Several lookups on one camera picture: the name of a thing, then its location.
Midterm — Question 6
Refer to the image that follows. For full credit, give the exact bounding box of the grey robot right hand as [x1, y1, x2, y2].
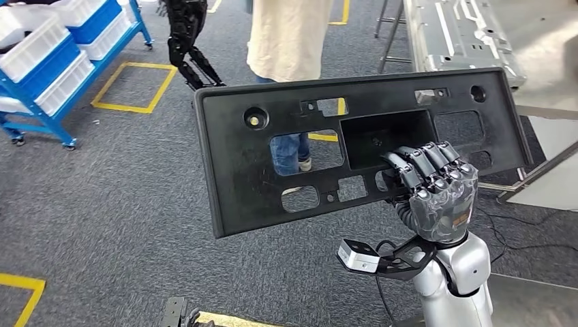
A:
[381, 140, 480, 245]

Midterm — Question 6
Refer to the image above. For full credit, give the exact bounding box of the dark robot left hand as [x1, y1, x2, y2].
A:
[183, 307, 217, 327]

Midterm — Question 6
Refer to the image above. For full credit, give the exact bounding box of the black plastic mounting plate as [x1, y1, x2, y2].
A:
[194, 67, 534, 239]

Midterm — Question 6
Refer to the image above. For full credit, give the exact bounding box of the stamped metal panel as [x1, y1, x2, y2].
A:
[403, 0, 528, 90]

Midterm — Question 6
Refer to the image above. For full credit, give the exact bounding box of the steel table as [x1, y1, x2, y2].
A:
[374, 0, 578, 213]

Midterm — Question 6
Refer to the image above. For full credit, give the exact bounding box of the person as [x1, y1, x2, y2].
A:
[245, 0, 336, 196]

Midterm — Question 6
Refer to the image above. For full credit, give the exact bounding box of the blue wheeled cart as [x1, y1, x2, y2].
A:
[0, 0, 155, 151]

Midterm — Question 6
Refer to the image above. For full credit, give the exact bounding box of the white plastic bin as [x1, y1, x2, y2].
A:
[33, 50, 95, 117]
[78, 10, 133, 62]
[0, 95, 21, 114]
[0, 9, 71, 84]
[47, 0, 107, 28]

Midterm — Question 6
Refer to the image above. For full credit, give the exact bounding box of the blue plastic bin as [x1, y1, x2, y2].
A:
[67, 0, 123, 45]
[13, 33, 82, 101]

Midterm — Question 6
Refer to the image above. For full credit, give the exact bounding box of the black humanoid robot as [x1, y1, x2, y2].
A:
[157, 0, 227, 92]

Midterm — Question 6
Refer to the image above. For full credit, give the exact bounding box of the black camera bracket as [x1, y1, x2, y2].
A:
[372, 234, 439, 281]

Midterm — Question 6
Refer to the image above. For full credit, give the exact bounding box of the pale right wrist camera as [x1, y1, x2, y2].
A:
[336, 239, 381, 275]

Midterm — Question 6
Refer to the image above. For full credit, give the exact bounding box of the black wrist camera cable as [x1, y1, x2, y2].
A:
[374, 239, 398, 327]

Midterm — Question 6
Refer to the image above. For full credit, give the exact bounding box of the black floor cable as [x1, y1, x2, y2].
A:
[474, 205, 578, 265]

